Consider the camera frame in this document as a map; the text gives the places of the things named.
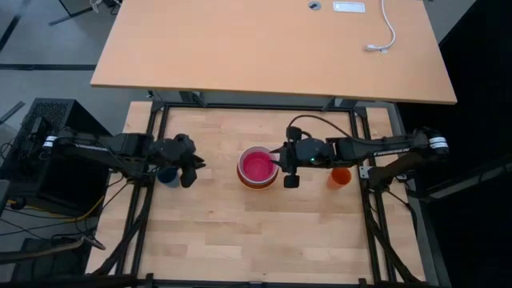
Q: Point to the orange cup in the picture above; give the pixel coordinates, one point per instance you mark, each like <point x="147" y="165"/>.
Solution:
<point x="340" y="178"/>

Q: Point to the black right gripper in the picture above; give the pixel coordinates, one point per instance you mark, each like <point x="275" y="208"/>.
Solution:
<point x="308" y="154"/>

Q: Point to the black floor box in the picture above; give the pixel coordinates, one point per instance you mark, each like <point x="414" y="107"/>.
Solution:
<point x="52" y="270"/>

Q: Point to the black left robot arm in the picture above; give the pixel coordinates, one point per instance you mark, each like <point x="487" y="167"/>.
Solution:
<point x="100" y="148"/>

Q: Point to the dark curved bar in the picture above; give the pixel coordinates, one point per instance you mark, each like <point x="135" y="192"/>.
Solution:
<point x="48" y="251"/>

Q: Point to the white bowl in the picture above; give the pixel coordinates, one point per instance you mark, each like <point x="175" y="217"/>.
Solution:
<point x="241" y="160"/>

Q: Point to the white metal bracket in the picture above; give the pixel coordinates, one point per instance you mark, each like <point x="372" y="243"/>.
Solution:
<point x="363" y="172"/>

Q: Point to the white rectangular plate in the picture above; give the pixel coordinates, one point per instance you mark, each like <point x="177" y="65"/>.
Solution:
<point x="349" y="6"/>

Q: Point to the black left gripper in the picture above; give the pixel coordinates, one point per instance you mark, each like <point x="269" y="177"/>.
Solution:
<point x="172" y="152"/>

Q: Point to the black aluminium frame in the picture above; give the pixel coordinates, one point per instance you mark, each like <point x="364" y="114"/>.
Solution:
<point x="256" y="106"/>

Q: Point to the red pink bowl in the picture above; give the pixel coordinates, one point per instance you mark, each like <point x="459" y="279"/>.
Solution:
<point x="256" y="168"/>

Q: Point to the grey metal bar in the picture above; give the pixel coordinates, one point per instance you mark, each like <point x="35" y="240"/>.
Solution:
<point x="460" y="187"/>

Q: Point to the dark blue cup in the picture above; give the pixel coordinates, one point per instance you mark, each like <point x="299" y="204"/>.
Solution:
<point x="170" y="181"/>

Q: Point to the orange bowl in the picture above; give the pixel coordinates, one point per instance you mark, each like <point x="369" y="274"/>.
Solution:
<point x="256" y="186"/>

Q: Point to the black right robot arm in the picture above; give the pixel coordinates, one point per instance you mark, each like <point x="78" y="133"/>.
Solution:
<point x="380" y="150"/>

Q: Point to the black computer case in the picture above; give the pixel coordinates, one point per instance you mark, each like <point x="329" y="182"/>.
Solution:
<point x="80" y="120"/>

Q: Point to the black desk leg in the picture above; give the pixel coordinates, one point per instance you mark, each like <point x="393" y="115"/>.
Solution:
<point x="68" y="16"/>

